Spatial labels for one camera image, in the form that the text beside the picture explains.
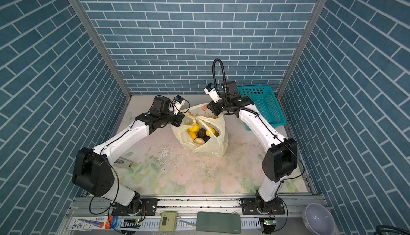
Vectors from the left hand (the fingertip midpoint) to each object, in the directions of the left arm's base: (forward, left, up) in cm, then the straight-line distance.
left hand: (184, 115), depth 86 cm
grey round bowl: (-47, -63, -17) cm, 80 cm away
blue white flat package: (-46, +40, -18) cm, 63 cm away
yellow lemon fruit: (-2, -5, -11) cm, 12 cm away
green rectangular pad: (-46, -17, -19) cm, 53 cm away
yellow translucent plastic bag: (-19, -17, 0) cm, 25 cm away
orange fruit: (-6, -4, -11) cm, 13 cm away
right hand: (+2, -13, +7) cm, 15 cm away
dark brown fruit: (-4, -9, -13) cm, 16 cm away
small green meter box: (-46, +5, -17) cm, 50 cm away
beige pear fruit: (-9, -8, -13) cm, 18 cm away
